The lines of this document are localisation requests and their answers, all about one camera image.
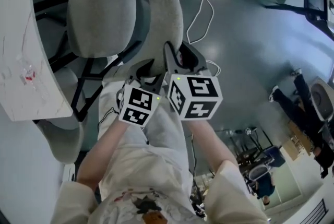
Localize grey office chair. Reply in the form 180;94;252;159
244;164;272;187

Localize person's cream printed shirt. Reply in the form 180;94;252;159
51;136;269;224

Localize grey upholstered chair black legs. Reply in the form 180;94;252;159
49;0;184;122

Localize black stand pole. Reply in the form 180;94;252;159
190;133;205;208

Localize person's right forearm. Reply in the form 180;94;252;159
182;117;238;174

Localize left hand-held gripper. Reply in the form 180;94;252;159
118;59;165;128

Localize person's left forearm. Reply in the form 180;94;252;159
77;115;139;185

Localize white cable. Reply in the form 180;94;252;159
165;0;222;78

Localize person's light grey trousers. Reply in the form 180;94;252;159
97;66;185;157

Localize clear plastic wrapper red print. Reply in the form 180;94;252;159
15;52;38;86

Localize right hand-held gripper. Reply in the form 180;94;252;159
163;41;224;121

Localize white marble table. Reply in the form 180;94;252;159
0;0;74;122

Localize thin black cable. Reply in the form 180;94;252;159
97;106;121;133

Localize white round-backed chair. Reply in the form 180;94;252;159
309;76;334;122

